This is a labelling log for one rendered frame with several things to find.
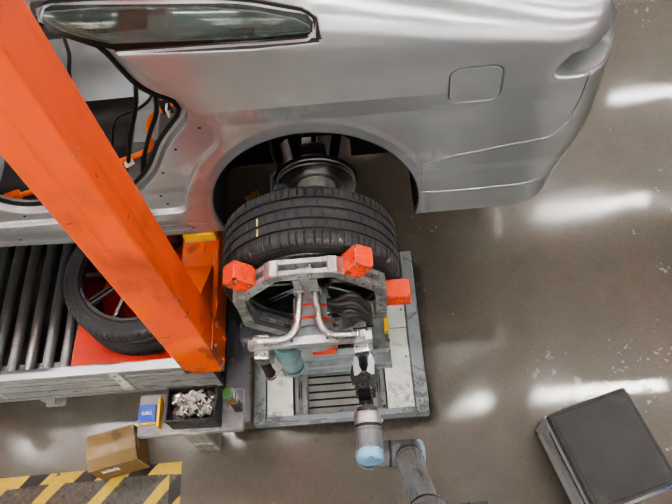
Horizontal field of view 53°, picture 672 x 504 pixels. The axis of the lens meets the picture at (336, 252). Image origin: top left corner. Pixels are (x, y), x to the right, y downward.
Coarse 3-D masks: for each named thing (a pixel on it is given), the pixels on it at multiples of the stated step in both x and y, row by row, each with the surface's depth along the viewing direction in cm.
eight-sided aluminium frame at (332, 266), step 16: (336, 256) 222; (256, 272) 228; (272, 272) 221; (288, 272) 221; (304, 272) 220; (320, 272) 220; (336, 272) 220; (368, 272) 230; (256, 288) 227; (368, 288) 232; (384, 288) 232; (240, 304) 237; (384, 304) 244; (256, 320) 254; (272, 320) 261; (288, 320) 264; (336, 320) 265; (352, 320) 265
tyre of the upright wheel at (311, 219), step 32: (288, 192) 230; (320, 192) 229; (352, 192) 234; (256, 224) 228; (288, 224) 223; (320, 224) 222; (352, 224) 227; (384, 224) 239; (224, 256) 240; (256, 256) 225; (384, 256) 231; (224, 288) 245
